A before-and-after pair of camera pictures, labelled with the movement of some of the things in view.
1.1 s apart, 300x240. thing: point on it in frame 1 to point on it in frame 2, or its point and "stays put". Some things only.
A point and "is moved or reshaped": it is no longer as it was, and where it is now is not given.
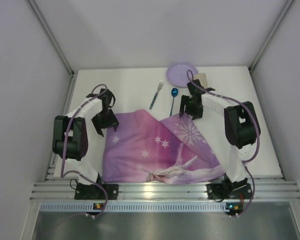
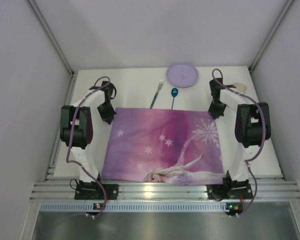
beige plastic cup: (202, 78) to (240, 87)
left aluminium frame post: (51, 35) stays put
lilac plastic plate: (177, 74) stays put
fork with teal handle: (161, 84) stays put
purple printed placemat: (170, 150) is moved or reshaped
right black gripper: (192, 109) to (216, 110)
